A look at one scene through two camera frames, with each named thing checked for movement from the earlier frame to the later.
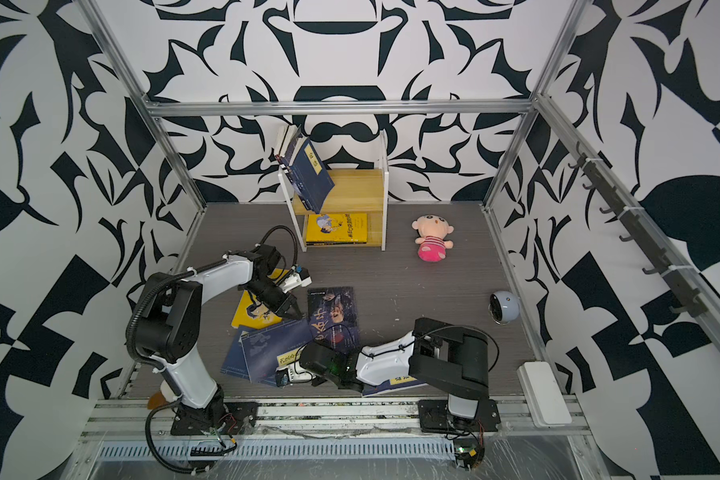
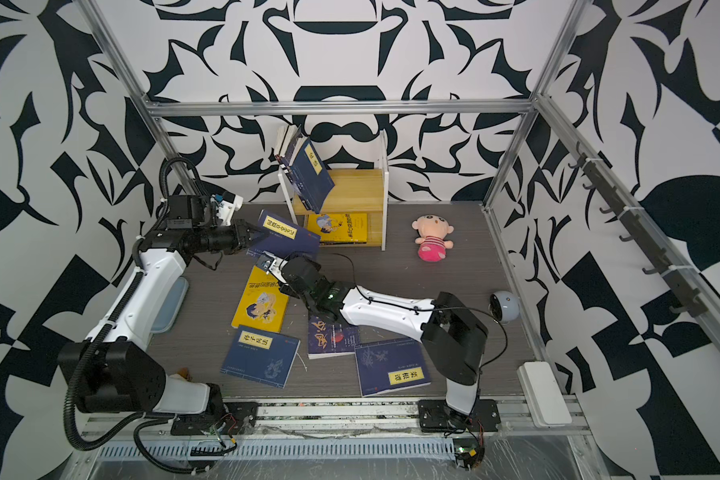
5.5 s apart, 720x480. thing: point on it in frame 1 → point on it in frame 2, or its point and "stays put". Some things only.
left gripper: x=283 y=310 → x=241 y=236
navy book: x=268 y=349 → x=284 y=236
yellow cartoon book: x=251 y=314 stays put
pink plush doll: x=433 y=241 stays put
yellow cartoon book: x=336 y=228 stays put
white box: x=542 y=394 stays put
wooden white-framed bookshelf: x=355 y=191 stays put
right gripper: x=302 y=350 → x=290 y=289
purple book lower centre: x=332 y=317 stays put
